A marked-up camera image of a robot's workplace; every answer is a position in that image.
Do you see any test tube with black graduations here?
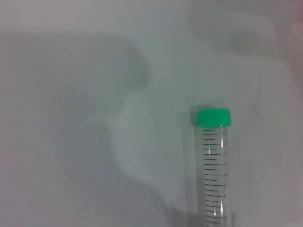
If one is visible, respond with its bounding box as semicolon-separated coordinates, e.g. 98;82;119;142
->
191;107;235;227

